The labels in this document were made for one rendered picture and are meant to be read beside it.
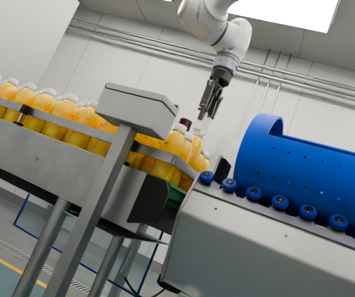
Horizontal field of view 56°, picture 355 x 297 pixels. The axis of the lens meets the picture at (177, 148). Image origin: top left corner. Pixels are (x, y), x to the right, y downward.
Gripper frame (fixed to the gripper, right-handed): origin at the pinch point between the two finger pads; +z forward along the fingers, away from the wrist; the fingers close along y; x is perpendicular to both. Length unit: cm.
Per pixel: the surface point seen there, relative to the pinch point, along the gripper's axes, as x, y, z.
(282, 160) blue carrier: -31.5, -11.0, 7.8
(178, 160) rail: -4.2, -15.2, 17.5
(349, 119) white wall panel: -36, 335, -158
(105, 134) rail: 22.5, -17.6, 17.3
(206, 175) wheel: -11.4, -8.0, 17.9
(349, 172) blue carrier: -48.0, -11.2, 6.2
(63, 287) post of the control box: 7, -26, 60
